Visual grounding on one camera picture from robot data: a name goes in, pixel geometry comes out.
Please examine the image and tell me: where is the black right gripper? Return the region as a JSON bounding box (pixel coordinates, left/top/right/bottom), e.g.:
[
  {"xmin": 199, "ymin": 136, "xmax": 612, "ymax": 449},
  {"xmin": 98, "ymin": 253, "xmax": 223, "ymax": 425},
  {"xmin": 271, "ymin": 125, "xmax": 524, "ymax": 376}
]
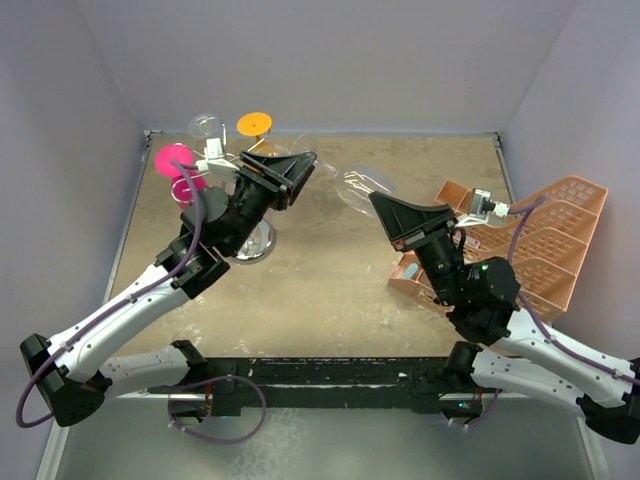
[{"xmin": 368, "ymin": 192, "xmax": 465, "ymax": 307}]

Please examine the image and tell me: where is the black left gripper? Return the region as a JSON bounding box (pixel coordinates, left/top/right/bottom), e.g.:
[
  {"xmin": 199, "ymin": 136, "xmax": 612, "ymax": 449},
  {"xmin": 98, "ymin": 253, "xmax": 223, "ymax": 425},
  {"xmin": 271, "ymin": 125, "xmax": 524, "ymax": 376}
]
[{"xmin": 224, "ymin": 152, "xmax": 315, "ymax": 255}]

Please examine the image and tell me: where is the yellow plastic wine glass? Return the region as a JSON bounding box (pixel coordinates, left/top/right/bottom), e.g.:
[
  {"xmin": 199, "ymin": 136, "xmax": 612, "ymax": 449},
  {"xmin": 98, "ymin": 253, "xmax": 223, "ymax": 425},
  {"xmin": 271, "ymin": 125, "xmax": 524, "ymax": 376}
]
[{"xmin": 236, "ymin": 111, "xmax": 278, "ymax": 157}]

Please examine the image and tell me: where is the clear wine glass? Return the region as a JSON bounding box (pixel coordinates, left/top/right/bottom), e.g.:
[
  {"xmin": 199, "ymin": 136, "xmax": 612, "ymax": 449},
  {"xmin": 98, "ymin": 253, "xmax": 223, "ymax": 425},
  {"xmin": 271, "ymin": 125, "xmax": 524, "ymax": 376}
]
[
  {"xmin": 311, "ymin": 154, "xmax": 396, "ymax": 218},
  {"xmin": 187, "ymin": 114, "xmax": 226, "ymax": 141}
]

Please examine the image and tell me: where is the pink plastic wine glass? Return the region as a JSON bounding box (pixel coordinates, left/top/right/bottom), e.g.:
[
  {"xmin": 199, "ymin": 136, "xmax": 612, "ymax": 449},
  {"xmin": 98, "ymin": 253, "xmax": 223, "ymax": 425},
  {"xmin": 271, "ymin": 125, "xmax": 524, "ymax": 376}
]
[{"xmin": 154, "ymin": 143, "xmax": 207, "ymax": 209}]

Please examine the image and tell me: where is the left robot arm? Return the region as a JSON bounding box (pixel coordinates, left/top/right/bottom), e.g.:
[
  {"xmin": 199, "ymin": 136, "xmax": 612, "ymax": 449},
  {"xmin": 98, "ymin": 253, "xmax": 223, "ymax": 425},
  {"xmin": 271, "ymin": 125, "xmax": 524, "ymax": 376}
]
[{"xmin": 15, "ymin": 151, "xmax": 317, "ymax": 428}]

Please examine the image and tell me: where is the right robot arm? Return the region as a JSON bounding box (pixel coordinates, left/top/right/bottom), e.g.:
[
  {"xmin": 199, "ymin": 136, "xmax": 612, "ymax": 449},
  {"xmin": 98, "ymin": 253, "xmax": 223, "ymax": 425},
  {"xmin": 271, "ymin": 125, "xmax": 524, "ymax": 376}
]
[{"xmin": 369, "ymin": 191, "xmax": 639, "ymax": 444}]

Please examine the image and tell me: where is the chrome wine glass rack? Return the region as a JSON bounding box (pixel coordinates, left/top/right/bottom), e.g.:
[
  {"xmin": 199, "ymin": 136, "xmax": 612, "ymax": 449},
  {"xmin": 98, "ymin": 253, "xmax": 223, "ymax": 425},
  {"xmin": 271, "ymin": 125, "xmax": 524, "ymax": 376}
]
[{"xmin": 169, "ymin": 122, "xmax": 279, "ymax": 264}]

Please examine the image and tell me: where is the orange plastic basket rack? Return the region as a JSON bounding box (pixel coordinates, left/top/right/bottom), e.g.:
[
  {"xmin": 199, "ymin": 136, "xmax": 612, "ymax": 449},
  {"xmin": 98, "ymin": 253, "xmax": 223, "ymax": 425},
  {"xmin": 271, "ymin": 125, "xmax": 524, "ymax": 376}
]
[{"xmin": 388, "ymin": 176, "xmax": 608, "ymax": 323}]

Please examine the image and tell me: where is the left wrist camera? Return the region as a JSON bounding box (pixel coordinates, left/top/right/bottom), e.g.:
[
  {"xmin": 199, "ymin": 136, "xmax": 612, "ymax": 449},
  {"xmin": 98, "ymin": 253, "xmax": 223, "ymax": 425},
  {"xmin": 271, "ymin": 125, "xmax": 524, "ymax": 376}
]
[{"xmin": 195, "ymin": 138, "xmax": 239, "ymax": 182}]

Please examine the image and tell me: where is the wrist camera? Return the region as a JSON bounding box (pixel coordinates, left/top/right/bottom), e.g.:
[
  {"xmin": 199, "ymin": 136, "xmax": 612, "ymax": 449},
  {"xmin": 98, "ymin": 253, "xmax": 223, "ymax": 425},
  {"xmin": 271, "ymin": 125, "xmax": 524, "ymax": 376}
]
[
  {"xmin": 456, "ymin": 188, "xmax": 510, "ymax": 228},
  {"xmin": 195, "ymin": 138, "xmax": 239, "ymax": 182}
]

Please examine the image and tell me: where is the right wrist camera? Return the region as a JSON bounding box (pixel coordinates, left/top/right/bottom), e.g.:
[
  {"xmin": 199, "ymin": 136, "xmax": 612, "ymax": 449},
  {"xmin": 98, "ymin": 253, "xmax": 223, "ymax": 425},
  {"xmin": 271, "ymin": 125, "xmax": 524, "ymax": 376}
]
[{"xmin": 456, "ymin": 188, "xmax": 510, "ymax": 228}]

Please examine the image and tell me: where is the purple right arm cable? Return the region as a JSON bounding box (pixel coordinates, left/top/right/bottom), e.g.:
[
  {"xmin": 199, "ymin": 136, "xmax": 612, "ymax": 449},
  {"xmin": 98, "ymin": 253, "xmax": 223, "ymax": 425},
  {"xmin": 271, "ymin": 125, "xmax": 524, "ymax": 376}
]
[{"xmin": 505, "ymin": 195, "xmax": 640, "ymax": 386}]

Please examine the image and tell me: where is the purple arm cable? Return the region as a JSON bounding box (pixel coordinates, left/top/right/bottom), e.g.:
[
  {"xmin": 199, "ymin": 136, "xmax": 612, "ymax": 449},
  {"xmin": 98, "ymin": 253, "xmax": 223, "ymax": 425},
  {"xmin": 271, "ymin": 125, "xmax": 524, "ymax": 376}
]
[
  {"xmin": 505, "ymin": 195, "xmax": 640, "ymax": 386},
  {"xmin": 14, "ymin": 158, "xmax": 205, "ymax": 429}
]

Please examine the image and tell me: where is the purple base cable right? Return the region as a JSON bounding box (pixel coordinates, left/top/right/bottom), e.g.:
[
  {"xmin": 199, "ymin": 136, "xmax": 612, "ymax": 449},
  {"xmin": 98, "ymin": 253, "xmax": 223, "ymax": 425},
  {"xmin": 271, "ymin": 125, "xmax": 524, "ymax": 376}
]
[{"xmin": 447, "ymin": 387, "xmax": 501, "ymax": 430}]

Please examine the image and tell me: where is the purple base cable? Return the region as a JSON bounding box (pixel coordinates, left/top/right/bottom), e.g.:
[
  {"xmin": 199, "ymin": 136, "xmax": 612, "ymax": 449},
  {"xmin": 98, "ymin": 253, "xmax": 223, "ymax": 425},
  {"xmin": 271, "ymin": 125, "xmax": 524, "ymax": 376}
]
[
  {"xmin": 167, "ymin": 374, "xmax": 269, "ymax": 445},
  {"xmin": 447, "ymin": 387, "xmax": 501, "ymax": 430}
]

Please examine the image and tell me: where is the black base frame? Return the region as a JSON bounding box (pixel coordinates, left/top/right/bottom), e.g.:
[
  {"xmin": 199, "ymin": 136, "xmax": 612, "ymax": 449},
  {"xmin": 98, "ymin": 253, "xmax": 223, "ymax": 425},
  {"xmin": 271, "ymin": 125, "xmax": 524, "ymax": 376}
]
[{"xmin": 152, "ymin": 340, "xmax": 495, "ymax": 417}]

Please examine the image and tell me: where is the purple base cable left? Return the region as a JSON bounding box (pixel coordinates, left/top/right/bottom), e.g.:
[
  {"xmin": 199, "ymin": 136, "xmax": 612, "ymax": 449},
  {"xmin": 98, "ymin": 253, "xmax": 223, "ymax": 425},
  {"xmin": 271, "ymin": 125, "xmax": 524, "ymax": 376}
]
[{"xmin": 167, "ymin": 374, "xmax": 269, "ymax": 445}]

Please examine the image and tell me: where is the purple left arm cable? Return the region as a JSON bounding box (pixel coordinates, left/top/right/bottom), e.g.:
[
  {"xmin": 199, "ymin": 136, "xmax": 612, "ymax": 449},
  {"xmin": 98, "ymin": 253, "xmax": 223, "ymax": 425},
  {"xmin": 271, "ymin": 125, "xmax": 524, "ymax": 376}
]
[{"xmin": 14, "ymin": 158, "xmax": 205, "ymax": 429}]

